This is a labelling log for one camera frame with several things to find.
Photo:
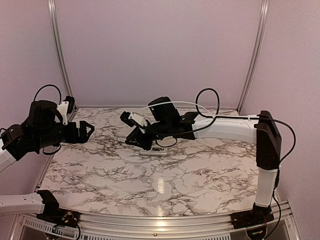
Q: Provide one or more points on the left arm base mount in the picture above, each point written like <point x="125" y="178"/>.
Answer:
<point x="52" y="212"/>

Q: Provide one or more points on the aluminium frame post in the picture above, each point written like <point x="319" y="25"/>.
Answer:
<point x="260" y="33"/>
<point x="53" y="15"/>

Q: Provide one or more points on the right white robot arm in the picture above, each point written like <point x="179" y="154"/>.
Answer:
<point x="260" y="130"/>

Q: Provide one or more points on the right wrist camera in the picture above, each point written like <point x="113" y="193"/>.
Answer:
<point x="133" y="119"/>

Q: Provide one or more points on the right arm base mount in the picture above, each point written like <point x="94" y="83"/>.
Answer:
<point x="256" y="216"/>

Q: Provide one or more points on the right aluminium frame post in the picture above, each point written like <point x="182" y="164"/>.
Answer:
<point x="260" y="33"/>

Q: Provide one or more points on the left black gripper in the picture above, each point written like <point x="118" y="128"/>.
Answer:
<point x="82" y="137"/>

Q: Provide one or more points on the white remote control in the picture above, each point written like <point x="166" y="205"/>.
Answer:
<point x="154" y="151"/>

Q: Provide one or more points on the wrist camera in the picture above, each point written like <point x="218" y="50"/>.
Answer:
<point x="64" y="109"/>
<point x="133" y="119"/>

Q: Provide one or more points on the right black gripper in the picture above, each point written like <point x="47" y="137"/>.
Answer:
<point x="136" y="136"/>

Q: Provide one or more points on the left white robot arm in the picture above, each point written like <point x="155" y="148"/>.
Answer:
<point x="47" y="125"/>

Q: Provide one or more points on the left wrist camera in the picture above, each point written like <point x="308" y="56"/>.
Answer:
<point x="64" y="109"/>

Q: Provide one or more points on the left aluminium frame post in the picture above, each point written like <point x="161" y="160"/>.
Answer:
<point x="53" y="15"/>

